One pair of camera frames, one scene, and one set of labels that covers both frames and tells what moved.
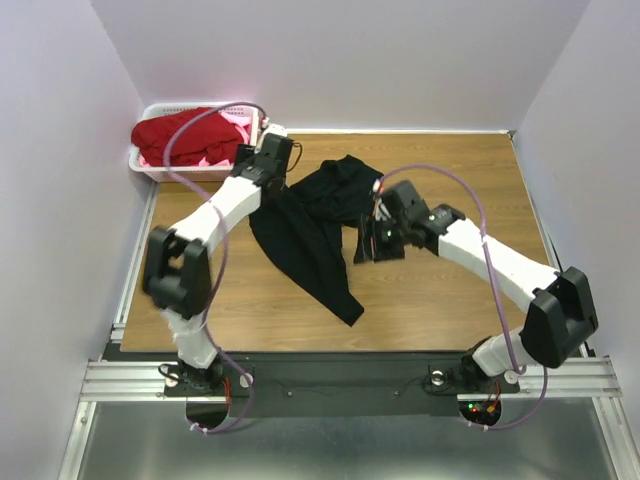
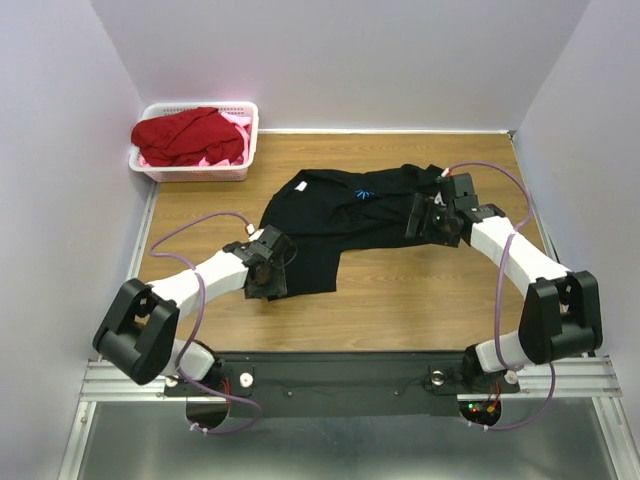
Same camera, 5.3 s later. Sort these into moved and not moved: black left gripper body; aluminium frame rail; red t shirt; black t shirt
Moved: black t shirt; black left gripper body
Not moved: red t shirt; aluminium frame rail
